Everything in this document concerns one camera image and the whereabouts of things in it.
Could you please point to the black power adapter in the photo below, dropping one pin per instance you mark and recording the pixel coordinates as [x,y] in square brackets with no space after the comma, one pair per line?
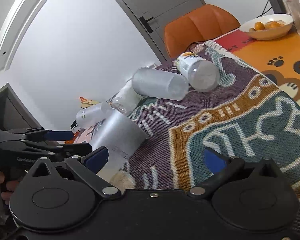
[278,6]

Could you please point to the grey door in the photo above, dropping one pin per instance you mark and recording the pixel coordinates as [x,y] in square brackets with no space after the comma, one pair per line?
[163,12]

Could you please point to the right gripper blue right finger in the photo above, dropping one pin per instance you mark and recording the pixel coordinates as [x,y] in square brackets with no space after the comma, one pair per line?
[224,169]

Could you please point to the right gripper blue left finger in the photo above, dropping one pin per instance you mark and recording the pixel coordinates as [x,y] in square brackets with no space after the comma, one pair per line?
[86,168]

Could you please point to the orange cartoon table mat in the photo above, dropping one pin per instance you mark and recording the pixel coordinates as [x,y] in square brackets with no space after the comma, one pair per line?
[278,59]

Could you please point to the frosted HEYTEA plastic cup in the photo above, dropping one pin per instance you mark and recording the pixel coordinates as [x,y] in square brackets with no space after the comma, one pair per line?
[121,136]

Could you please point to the long frosted plastic cup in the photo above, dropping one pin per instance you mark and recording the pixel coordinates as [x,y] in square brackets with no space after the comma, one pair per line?
[159,84]

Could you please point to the yellow label plastic bottle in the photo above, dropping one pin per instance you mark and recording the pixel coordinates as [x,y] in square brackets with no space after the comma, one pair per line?
[202,74]

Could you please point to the dark doorway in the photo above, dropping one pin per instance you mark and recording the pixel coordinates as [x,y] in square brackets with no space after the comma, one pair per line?
[15,118]

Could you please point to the white small plastic bottle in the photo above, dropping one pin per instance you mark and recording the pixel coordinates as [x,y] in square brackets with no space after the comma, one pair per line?
[126,100]

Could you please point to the black door handle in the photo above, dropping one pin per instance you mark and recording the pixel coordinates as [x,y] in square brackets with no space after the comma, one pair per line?
[146,24]

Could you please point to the patterned woven blanket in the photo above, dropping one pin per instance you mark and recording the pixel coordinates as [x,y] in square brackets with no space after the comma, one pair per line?
[247,116]

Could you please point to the orange leather chair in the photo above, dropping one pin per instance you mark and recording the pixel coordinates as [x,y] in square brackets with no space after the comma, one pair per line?
[202,24]

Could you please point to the white fruit bowl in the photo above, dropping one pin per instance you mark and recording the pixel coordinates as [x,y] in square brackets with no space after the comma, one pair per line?
[268,27]

